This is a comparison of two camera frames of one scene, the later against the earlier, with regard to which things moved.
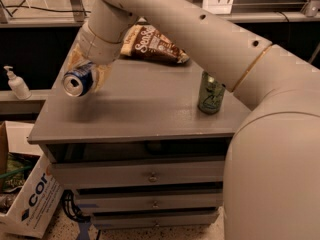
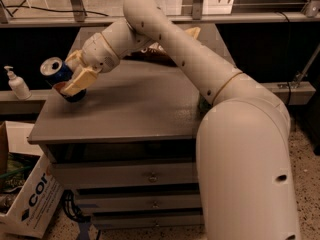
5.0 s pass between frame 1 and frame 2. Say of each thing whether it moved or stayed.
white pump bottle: stayed
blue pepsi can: moved
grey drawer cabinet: stayed
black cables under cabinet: stayed
